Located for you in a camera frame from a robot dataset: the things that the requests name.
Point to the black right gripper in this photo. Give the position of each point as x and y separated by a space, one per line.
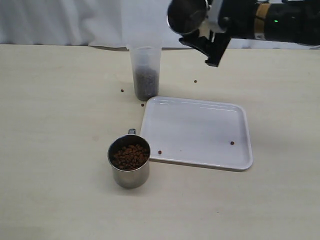
225 19

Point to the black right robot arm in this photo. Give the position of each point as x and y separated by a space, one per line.
291 21

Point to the clear plastic tall container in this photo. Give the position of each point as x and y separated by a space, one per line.
145 56

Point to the white plastic tray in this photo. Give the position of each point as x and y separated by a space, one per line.
197 133

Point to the white backdrop curtain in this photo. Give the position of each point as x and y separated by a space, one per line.
95 23

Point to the steel mug with kibble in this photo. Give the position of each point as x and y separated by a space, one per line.
129 157

